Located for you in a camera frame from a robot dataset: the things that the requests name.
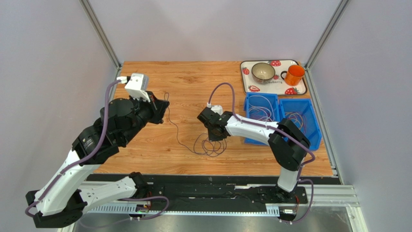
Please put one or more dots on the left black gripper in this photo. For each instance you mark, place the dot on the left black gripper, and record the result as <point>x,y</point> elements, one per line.
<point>158,107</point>

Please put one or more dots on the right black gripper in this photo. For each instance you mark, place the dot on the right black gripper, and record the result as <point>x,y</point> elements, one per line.
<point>212,129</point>

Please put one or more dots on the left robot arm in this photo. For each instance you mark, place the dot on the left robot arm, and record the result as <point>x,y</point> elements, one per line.
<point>61,202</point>

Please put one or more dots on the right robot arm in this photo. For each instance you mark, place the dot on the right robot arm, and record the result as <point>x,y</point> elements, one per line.
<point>288,144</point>

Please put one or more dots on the left blue plastic bin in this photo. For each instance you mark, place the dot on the left blue plastic bin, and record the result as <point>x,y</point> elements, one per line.
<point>262,106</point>

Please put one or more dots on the blue plastic bin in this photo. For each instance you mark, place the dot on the blue plastic bin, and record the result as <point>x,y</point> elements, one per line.
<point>262,106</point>
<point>302,114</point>

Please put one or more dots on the ceramic bowl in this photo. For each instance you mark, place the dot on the ceramic bowl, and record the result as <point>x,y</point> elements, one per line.
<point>262,72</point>

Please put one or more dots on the strawberry print tray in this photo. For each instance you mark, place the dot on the strawberry print tray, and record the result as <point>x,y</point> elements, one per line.
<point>274,85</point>

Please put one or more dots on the right blue plastic bin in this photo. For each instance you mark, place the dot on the right blue plastic bin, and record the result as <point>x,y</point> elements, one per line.
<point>302,114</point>

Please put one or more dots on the orange mug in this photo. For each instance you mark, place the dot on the orange mug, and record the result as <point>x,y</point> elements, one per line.
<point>293,75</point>

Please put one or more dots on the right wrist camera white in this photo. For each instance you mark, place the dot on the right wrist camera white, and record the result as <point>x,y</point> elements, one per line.
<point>214,109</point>

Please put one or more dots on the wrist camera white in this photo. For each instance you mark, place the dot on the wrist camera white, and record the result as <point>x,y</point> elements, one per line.
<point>214,109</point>
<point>136,86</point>

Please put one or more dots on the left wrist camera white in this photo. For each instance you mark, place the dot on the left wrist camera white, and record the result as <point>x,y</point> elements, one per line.
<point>136,86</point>

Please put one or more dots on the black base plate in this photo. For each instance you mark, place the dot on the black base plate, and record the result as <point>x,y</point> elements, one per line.
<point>202,192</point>

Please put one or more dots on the slotted cable duct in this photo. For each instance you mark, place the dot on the slotted cable duct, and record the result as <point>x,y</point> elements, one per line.
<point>135,208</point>

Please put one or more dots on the left aluminium frame post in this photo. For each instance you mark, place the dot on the left aluminium frame post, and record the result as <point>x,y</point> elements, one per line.
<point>93,18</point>

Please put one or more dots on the aluminium frame post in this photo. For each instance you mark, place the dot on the aluminium frame post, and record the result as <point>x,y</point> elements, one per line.
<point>339,11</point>
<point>93,18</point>

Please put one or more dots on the right aluminium frame post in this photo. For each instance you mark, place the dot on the right aluminium frame post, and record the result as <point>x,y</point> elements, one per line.
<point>339,11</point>

